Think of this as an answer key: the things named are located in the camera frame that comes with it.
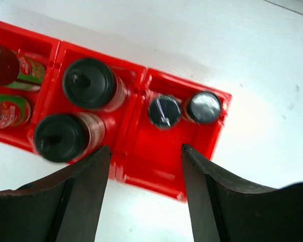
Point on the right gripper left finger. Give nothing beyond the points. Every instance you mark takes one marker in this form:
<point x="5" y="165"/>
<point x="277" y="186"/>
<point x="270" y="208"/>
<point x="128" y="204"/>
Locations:
<point x="63" y="206"/>

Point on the silver-lid spice jar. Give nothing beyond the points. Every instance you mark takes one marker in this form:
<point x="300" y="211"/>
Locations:
<point x="164" y="111"/>

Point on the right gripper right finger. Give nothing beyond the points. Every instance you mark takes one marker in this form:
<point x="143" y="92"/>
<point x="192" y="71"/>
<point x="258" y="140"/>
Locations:
<point x="226" y="207"/>

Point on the red sauce bottle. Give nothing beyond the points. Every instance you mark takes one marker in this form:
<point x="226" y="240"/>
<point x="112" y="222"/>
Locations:
<point x="14" y="111"/>
<point x="19" y="71"/>

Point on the red three-compartment tray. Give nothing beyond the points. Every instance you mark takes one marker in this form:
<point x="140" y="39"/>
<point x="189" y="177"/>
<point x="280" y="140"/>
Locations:
<point x="142" y="155"/>

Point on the white salt shaker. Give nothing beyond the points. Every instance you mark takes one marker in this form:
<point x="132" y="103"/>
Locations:
<point x="90" y="84"/>
<point x="63" y="137"/>

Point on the black-lid spice jar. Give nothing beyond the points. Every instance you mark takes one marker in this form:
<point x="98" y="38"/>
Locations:
<point x="203" y="107"/>

